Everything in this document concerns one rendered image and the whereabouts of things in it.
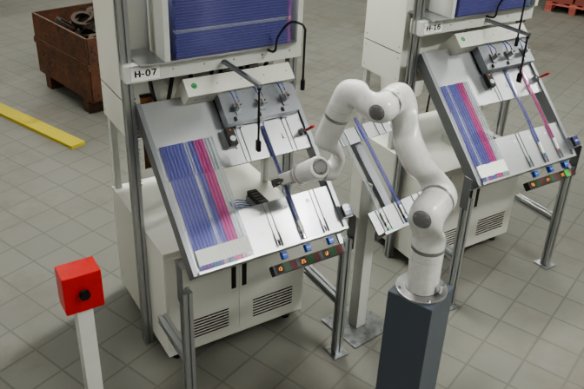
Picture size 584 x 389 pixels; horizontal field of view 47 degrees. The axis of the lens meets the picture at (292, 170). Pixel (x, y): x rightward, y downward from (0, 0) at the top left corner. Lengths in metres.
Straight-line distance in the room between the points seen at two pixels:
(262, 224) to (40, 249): 1.75
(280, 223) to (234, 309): 0.63
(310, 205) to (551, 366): 1.42
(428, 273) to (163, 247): 1.10
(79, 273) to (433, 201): 1.25
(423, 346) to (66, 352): 1.67
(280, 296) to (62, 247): 1.40
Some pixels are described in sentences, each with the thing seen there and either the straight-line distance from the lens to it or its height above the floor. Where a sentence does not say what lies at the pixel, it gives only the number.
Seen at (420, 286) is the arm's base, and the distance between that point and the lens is 2.52.
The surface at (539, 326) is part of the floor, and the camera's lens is 3.71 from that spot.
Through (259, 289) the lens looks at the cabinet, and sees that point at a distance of 3.21.
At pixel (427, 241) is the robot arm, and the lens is 2.40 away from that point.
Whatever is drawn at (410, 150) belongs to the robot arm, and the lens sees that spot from 2.29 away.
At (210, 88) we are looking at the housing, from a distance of 2.75.
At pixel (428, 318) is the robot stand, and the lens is 2.53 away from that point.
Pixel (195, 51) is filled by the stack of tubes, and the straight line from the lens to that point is 2.68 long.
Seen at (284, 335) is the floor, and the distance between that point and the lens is 3.38.
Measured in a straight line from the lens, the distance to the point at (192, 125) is 2.75.
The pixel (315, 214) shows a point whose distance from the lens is 2.80.
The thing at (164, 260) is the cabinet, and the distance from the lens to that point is 2.86.
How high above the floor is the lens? 2.26
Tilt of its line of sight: 28 degrees down
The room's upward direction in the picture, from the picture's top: 2 degrees clockwise
